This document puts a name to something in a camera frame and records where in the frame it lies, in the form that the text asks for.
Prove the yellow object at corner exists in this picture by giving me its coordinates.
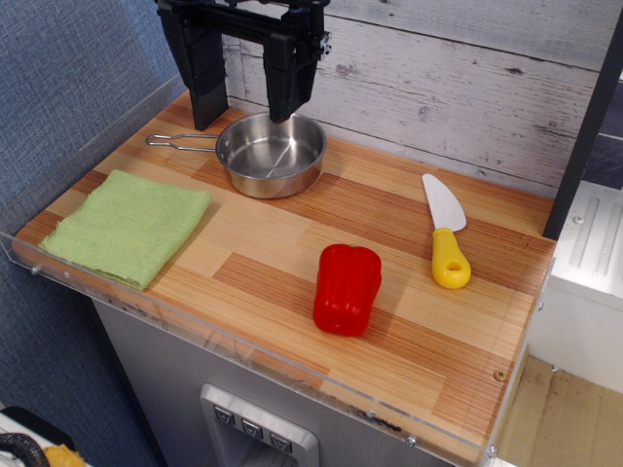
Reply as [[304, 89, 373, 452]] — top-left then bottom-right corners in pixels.
[[44, 445, 87, 467]]

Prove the dark left shelf post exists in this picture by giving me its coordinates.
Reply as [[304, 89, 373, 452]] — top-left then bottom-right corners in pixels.
[[190, 82, 229, 130]]

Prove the green folded cloth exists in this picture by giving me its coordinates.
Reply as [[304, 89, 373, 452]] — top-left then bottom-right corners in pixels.
[[39, 169, 211, 291]]

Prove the grey cabinet with dispenser panel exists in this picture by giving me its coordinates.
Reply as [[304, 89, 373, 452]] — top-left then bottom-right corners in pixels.
[[95, 302, 445, 466]]

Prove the dark right shelf post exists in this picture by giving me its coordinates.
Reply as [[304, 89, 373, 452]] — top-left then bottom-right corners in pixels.
[[542, 11, 622, 240]]

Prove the red bell pepper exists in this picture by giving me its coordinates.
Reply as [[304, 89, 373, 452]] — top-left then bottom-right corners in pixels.
[[312, 243, 382, 337]]

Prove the yellow handled toy knife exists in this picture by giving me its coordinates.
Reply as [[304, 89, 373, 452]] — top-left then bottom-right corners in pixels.
[[421, 173, 471, 290]]

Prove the clear acrylic table guard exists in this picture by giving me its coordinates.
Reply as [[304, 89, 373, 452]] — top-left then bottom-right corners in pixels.
[[9, 80, 555, 466]]

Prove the dark shelf post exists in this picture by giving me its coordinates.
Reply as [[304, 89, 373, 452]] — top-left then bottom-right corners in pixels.
[[542, 11, 622, 240], [190, 82, 229, 130]]

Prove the stainless steel pan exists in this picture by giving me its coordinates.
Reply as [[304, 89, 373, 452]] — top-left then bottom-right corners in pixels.
[[145, 112, 328, 199]]

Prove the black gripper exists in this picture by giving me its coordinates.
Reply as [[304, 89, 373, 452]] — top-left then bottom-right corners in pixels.
[[157, 1, 332, 123]]

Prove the black braided hose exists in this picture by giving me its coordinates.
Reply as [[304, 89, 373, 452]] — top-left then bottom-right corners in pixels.
[[0, 432, 48, 467]]

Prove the white sink drainboard unit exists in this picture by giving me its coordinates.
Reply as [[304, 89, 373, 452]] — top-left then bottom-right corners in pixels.
[[528, 181, 622, 392]]

